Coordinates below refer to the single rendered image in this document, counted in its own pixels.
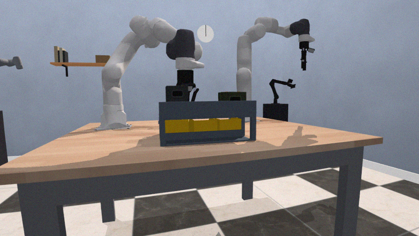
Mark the dark green case with orange latches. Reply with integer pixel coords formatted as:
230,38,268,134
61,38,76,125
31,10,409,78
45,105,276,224
218,92,246,101

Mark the yellow bin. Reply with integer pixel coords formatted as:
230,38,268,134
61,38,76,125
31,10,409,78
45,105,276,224
188,118,217,132
165,119,189,133
215,118,241,131

